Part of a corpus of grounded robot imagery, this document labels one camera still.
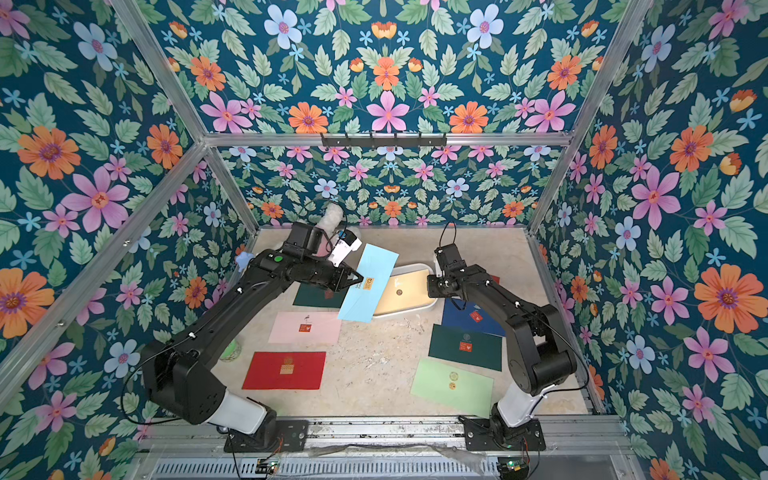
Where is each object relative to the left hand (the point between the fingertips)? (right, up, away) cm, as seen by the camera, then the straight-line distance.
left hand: (363, 276), depth 77 cm
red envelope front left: (-24, -28, +8) cm, 38 cm away
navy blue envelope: (+32, -15, +19) cm, 40 cm away
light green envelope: (+25, -32, +5) cm, 41 cm away
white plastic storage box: (+17, -10, +11) cm, 23 cm away
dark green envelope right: (+29, -22, +11) cm, 39 cm away
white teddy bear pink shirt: (-16, +19, +31) cm, 40 cm away
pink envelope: (-20, -18, +16) cm, 31 cm away
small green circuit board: (+37, -46, -6) cm, 60 cm away
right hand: (+20, -4, +16) cm, 26 cm away
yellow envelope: (+11, -6, +18) cm, 22 cm away
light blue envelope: (0, -7, 0) cm, 7 cm away
